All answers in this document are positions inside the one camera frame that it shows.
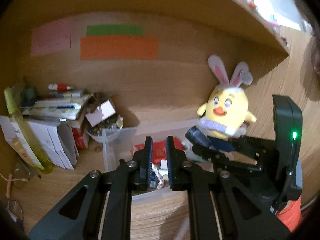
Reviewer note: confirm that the yellow chick bunny plush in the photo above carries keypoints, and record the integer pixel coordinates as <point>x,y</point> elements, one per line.
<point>226,113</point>

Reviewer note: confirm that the yellow liquid spray bottle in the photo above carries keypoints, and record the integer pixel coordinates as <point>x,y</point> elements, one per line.
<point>25,135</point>

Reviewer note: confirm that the white bowl of trinkets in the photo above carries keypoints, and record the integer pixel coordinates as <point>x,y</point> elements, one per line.
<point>108,129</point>

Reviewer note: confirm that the red envelope packet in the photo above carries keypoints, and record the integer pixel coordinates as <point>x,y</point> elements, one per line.
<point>159,149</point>

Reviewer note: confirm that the red white marker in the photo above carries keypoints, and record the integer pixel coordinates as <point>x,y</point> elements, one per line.
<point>59,87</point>

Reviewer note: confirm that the white booklets stack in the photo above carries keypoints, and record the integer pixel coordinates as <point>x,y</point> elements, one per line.
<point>55,138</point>

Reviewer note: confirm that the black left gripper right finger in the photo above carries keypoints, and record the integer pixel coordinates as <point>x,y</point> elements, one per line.
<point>220,207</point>

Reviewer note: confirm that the clear plastic storage bin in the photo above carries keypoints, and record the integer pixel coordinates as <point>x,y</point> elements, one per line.
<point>119,146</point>

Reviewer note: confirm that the small white box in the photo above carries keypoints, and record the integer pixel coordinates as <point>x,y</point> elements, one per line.
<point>101,113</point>

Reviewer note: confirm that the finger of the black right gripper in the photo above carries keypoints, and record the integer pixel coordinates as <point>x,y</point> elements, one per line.
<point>212,154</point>

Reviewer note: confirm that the green paper note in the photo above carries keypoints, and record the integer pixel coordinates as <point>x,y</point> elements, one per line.
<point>114,29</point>

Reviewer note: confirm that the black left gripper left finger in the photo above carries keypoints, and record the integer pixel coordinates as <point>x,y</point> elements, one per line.
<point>99,206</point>

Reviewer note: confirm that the wooden shelf board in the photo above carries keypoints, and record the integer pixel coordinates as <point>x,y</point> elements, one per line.
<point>233,16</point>

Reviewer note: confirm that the red book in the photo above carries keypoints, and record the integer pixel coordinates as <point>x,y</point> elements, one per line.
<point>81,138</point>

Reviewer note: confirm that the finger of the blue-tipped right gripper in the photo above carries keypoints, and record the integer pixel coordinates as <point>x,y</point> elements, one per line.
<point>200,136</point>

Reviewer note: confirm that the orange paper note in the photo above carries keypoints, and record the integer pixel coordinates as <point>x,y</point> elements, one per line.
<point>109,47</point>

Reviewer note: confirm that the pink paper note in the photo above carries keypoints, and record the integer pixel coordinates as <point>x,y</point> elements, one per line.
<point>51,37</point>

